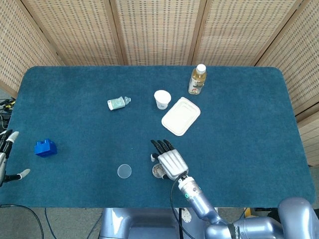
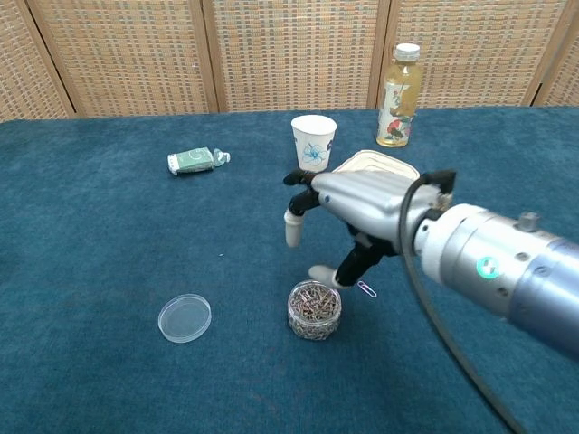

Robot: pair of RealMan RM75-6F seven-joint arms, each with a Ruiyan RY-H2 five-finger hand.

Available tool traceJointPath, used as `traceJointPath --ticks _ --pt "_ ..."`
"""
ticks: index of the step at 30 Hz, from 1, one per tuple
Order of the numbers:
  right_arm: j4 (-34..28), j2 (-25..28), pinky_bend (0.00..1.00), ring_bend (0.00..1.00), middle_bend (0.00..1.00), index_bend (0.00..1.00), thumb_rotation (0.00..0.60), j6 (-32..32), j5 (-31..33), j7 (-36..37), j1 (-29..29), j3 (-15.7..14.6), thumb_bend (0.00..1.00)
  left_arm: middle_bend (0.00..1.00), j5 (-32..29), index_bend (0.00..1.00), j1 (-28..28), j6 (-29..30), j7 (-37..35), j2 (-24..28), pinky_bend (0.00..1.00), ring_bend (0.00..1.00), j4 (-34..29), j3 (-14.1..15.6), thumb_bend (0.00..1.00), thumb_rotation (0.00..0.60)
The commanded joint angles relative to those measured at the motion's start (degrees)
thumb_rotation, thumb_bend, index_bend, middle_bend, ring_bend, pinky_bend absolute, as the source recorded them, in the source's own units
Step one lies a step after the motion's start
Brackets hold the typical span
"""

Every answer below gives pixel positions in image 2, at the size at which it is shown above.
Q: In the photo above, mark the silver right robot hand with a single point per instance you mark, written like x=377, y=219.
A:
x=366, y=199

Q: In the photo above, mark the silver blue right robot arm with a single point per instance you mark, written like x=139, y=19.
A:
x=502, y=267

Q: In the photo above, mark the purple paper clip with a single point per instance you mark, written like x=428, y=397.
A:
x=368, y=289

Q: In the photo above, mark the cream plastic cutting board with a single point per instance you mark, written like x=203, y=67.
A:
x=375, y=161

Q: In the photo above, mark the white paper cup blue flower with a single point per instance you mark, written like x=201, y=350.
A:
x=313, y=144

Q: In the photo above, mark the yellow tea bottle white cap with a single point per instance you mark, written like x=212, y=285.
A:
x=399, y=107

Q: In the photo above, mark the clear jar of paper clips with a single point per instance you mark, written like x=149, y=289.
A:
x=315, y=310

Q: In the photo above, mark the woven rattan folding screen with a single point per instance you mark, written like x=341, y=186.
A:
x=289, y=54

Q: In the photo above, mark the green rolled toothpaste tube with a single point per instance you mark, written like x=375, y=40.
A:
x=192, y=161

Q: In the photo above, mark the clear round plastic lid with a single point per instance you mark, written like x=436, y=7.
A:
x=184, y=318

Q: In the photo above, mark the blue velvet tablecloth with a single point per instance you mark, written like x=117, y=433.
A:
x=135, y=235

